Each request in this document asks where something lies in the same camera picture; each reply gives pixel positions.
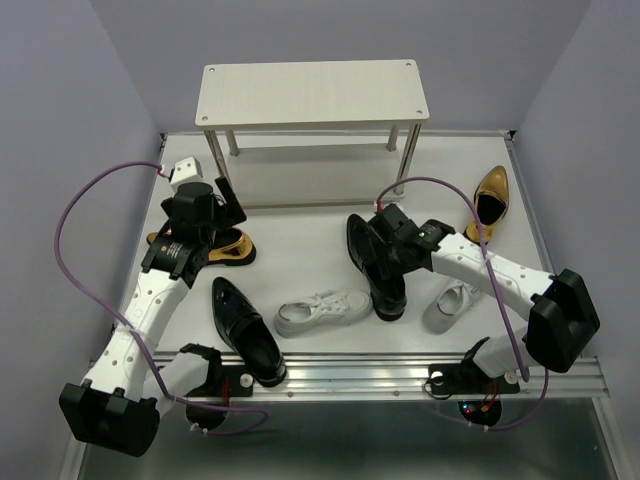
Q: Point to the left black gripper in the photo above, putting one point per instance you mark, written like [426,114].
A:
[234,212]

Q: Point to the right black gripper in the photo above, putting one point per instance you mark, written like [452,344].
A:
[405,267]

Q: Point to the gold loafer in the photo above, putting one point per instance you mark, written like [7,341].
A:
[232,247]
[491,201]

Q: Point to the black loafer with tag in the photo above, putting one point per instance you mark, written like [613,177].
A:
[388,294]

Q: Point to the white lace-up sneaker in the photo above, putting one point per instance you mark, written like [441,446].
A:
[332,308]

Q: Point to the black patent loafer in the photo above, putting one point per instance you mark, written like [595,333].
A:
[243,329]

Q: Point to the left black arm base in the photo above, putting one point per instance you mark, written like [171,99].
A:
[220,381]

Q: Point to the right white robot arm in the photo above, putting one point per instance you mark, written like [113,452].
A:
[558,309]

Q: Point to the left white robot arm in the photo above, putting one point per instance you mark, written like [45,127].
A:
[119,403]

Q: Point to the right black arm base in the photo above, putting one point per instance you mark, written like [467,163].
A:
[481,405]

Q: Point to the white two-tier shoe shelf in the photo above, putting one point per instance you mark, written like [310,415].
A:
[313,98]

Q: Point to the white sneaker right side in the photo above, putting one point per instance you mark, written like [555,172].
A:
[450,305]

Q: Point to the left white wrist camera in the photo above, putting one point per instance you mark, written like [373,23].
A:
[184,171]

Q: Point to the aluminium mounting rail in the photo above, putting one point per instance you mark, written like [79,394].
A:
[374,377]

